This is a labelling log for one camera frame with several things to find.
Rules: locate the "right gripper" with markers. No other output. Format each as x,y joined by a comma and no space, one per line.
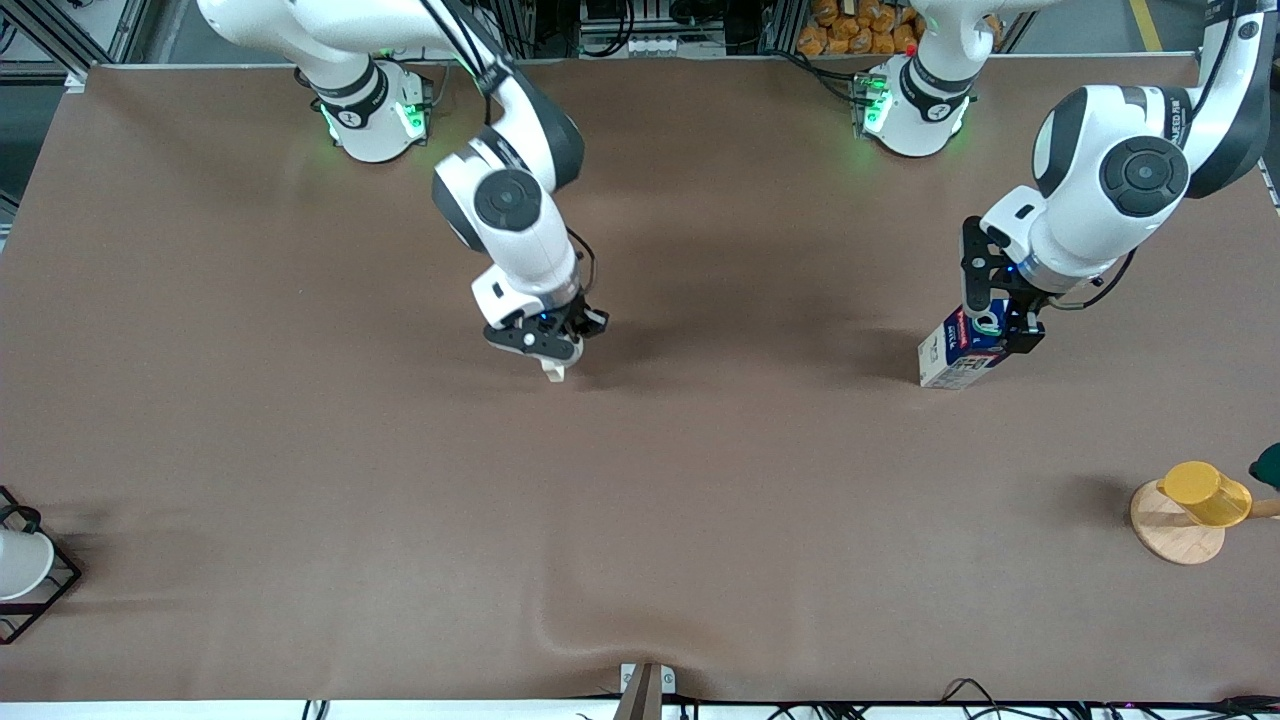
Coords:
577,317

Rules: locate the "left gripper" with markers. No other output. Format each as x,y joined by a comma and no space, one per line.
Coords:
1024,303

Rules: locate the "beige mug with grey inside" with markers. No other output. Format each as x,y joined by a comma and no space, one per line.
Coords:
554,372

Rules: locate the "blue white milk carton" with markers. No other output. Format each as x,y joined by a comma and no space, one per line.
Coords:
950,368

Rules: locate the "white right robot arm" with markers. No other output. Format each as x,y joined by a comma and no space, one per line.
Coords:
510,200

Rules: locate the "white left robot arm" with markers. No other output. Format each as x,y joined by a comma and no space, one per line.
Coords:
1110,170

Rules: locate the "yellow plastic cup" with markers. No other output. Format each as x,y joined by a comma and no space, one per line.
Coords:
1205,495

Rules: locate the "round wooden cup stand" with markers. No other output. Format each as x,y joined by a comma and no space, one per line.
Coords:
1170,535

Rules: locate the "dark green cup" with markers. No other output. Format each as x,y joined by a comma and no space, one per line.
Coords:
1268,468

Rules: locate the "white cup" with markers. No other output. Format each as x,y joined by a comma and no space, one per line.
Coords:
20,565

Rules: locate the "brown table mat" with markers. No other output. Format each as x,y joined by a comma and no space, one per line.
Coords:
640,480

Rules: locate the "long white power strip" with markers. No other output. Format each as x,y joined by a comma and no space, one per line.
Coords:
645,46

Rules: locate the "pile of orange bread rolls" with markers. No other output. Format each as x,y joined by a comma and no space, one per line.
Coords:
850,30

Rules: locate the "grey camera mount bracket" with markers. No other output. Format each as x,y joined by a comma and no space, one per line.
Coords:
647,690

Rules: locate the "aluminium frame post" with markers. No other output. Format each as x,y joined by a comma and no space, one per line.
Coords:
75,50

